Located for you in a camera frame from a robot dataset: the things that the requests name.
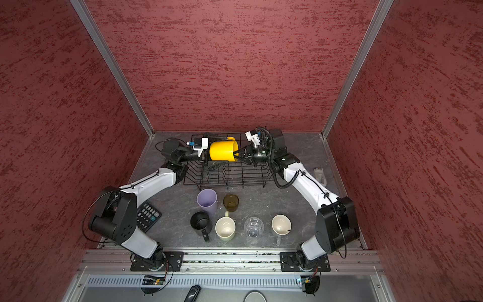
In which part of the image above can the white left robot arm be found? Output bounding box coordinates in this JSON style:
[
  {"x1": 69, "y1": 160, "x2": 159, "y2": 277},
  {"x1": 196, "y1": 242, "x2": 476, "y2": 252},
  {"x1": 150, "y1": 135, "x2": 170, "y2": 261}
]
[{"x1": 88, "y1": 133, "x2": 228, "y2": 263}]

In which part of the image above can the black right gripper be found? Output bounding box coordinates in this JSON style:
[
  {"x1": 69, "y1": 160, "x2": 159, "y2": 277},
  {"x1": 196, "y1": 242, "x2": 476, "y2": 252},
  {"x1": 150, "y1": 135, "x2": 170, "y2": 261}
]
[{"x1": 231, "y1": 142, "x2": 275, "y2": 166}]

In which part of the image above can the black remote handset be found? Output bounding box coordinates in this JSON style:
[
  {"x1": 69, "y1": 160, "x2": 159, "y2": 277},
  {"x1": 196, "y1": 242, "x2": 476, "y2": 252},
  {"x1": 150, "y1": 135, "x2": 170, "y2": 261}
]
[{"x1": 184, "y1": 285, "x2": 201, "y2": 302}]

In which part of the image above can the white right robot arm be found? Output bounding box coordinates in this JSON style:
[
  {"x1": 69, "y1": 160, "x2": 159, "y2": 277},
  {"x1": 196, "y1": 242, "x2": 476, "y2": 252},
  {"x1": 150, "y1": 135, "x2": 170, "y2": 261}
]
[{"x1": 233, "y1": 127, "x2": 360, "y2": 264}]

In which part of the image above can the cream mug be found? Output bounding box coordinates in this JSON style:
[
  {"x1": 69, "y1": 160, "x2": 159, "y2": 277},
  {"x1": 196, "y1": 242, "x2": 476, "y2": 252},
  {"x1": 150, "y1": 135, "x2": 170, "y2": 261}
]
[{"x1": 215, "y1": 211, "x2": 236, "y2": 242}]

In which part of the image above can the lilac plastic cup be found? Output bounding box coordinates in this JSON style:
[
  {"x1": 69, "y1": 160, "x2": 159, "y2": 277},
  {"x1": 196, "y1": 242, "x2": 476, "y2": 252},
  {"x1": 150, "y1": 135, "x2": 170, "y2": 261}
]
[{"x1": 196, "y1": 189, "x2": 218, "y2": 215}]

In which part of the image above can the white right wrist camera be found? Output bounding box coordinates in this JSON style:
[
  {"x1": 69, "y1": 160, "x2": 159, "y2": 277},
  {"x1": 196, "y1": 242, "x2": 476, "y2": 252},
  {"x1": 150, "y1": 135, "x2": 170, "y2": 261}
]
[{"x1": 245, "y1": 130, "x2": 260, "y2": 148}]

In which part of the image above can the olive glass cup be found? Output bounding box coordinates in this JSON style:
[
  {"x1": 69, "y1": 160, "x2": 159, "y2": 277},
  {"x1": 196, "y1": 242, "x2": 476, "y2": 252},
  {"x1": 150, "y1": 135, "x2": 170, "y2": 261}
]
[{"x1": 223, "y1": 194, "x2": 240, "y2": 212}]

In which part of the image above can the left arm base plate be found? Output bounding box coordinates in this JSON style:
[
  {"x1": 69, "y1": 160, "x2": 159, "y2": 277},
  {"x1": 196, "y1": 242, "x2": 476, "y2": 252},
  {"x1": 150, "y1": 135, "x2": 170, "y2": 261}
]
[{"x1": 130, "y1": 251, "x2": 184, "y2": 274}]

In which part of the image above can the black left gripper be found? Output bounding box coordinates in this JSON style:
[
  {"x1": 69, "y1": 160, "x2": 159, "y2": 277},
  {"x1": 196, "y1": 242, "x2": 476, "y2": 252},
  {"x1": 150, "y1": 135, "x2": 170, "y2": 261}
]
[{"x1": 179, "y1": 132, "x2": 229, "y2": 170}]

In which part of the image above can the aluminium corner post right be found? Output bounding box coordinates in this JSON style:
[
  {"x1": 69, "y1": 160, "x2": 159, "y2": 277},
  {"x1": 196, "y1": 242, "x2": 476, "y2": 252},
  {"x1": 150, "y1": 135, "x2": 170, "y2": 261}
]
[{"x1": 321, "y1": 0, "x2": 394, "y2": 140}]

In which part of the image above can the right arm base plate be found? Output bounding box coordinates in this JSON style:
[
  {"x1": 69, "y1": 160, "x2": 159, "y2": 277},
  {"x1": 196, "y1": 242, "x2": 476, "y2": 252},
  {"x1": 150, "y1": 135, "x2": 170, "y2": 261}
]
[{"x1": 279, "y1": 252, "x2": 331, "y2": 273}]

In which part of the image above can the white plastic tool with red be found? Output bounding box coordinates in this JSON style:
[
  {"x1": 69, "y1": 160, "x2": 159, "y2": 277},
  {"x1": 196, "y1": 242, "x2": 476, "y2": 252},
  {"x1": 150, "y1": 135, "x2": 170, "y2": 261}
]
[{"x1": 314, "y1": 167, "x2": 327, "y2": 187}]

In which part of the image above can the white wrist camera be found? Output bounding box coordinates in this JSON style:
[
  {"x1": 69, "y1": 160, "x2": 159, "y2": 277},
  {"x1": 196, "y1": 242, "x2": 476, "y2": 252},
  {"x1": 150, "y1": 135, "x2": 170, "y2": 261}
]
[
  {"x1": 245, "y1": 130, "x2": 260, "y2": 148},
  {"x1": 186, "y1": 137, "x2": 210, "y2": 157}
]

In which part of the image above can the aluminium corner post left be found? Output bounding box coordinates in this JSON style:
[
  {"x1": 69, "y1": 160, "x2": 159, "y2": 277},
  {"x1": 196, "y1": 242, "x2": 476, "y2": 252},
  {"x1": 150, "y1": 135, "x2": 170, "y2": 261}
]
[{"x1": 70, "y1": 0, "x2": 155, "y2": 138}]

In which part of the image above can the aluminium corner post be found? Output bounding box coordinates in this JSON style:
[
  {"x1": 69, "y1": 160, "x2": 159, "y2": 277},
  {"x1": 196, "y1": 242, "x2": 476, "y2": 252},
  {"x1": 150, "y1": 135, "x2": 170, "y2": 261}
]
[
  {"x1": 321, "y1": 0, "x2": 394, "y2": 140},
  {"x1": 70, "y1": 0, "x2": 155, "y2": 138}
]

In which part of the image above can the yellow mug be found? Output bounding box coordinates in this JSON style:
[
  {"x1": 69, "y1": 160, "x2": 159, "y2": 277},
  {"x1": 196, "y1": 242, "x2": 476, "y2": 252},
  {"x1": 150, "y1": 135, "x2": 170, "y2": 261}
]
[{"x1": 209, "y1": 137, "x2": 239, "y2": 162}]

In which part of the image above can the white mug grey handle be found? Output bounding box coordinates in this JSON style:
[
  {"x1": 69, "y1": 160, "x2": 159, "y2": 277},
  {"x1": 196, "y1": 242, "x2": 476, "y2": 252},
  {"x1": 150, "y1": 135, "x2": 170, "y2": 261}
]
[{"x1": 271, "y1": 215, "x2": 292, "y2": 246}]

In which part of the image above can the black mug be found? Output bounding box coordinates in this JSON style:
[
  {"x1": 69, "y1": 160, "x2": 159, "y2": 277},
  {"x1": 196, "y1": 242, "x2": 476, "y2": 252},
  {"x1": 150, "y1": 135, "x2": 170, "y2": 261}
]
[{"x1": 190, "y1": 211, "x2": 213, "y2": 242}]

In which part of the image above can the black wire dish rack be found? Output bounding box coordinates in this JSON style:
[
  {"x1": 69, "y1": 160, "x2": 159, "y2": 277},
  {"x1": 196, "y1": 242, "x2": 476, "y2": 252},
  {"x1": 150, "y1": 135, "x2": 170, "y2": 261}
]
[{"x1": 184, "y1": 132, "x2": 273, "y2": 190}]

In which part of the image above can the black calculator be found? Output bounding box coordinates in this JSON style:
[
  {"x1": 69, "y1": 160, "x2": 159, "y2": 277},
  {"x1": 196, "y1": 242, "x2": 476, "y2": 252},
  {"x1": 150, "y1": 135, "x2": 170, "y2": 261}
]
[{"x1": 137, "y1": 201, "x2": 162, "y2": 233}]

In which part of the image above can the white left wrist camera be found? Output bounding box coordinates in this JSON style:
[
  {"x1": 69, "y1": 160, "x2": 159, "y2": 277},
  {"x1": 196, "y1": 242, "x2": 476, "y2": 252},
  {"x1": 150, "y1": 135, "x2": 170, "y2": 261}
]
[{"x1": 186, "y1": 137, "x2": 210, "y2": 157}]

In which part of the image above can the grey round object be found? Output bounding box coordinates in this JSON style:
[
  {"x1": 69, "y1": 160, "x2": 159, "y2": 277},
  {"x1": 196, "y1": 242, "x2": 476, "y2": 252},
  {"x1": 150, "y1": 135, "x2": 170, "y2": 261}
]
[{"x1": 244, "y1": 291, "x2": 267, "y2": 302}]

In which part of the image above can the clear glass cup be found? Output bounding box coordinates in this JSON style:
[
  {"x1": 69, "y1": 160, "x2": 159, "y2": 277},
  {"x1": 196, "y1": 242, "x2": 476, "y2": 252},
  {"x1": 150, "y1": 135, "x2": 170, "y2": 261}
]
[{"x1": 244, "y1": 216, "x2": 264, "y2": 238}]

